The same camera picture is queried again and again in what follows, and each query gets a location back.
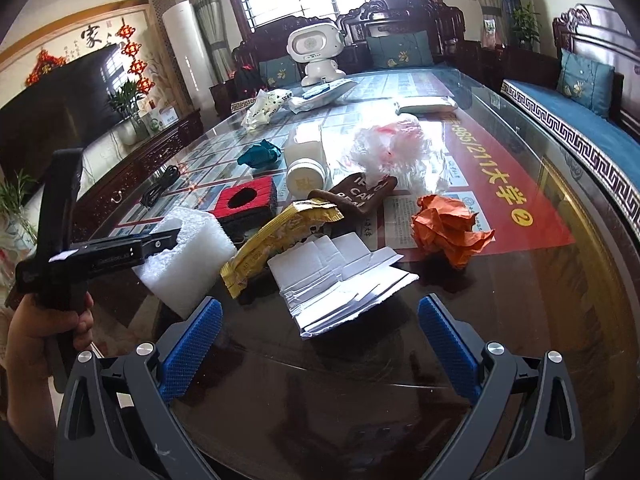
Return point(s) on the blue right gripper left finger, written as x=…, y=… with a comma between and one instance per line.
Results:
x=183, y=347

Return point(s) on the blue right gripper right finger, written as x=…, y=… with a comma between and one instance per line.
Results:
x=458, y=361

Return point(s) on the orange paper ball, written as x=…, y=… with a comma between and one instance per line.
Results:
x=444, y=225

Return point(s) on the red velvet square box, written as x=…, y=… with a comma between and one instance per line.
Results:
x=246, y=207

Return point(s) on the yellow snack wrapper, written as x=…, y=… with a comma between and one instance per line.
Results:
x=295, y=222

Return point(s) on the person's left hand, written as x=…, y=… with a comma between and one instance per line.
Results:
x=30, y=409

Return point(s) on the dark wooden tv cabinet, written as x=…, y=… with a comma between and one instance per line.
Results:
x=102, y=199

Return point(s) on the white foam packing sheet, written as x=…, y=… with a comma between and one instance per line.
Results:
x=181, y=277

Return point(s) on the white folded paper sheets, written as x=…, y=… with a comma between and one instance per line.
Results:
x=326, y=282

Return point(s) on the black flat screen television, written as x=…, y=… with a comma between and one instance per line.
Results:
x=67, y=108

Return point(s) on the potted green plant by tv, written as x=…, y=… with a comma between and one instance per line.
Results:
x=124, y=101

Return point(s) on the red chinese knot decoration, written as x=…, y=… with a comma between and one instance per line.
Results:
x=137, y=66

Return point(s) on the crumpled clear plastic bag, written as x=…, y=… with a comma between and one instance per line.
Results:
x=407, y=148

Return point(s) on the teal crumpled cloth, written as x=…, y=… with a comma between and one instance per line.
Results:
x=260, y=156

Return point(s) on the blue sofa seat cushion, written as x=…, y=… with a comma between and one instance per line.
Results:
x=609, y=153

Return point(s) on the green white flat packet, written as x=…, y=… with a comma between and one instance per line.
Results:
x=421, y=105

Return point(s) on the white patterned plastic bag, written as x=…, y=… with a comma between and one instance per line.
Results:
x=267, y=104

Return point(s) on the white tower air conditioner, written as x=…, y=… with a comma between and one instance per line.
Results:
x=189, y=49

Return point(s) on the teal embroidered pillow far left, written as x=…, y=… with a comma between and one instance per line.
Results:
x=279, y=72

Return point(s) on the teal embroidered pillow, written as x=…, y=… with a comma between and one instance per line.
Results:
x=279, y=72
x=411, y=49

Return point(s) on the white flat package blue label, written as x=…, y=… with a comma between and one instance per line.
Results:
x=320, y=95

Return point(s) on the teal embroidered pillow right sofa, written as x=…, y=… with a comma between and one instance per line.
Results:
x=586, y=82

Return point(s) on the teal embroidered pillow far right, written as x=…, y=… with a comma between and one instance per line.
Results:
x=411, y=49

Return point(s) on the carved wooden sofa far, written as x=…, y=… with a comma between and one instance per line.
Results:
x=445, y=27

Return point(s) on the carved wooden sofa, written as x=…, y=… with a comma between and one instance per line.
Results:
x=445, y=27
x=594, y=32

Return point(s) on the potted plant in corner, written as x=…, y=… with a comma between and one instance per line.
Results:
x=525, y=27

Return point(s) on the white toy robot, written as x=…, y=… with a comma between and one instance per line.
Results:
x=316, y=46

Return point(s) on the carved wooden sofa right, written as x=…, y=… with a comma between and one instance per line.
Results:
x=594, y=32

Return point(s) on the red knot ornament left wall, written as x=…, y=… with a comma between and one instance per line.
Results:
x=45, y=63

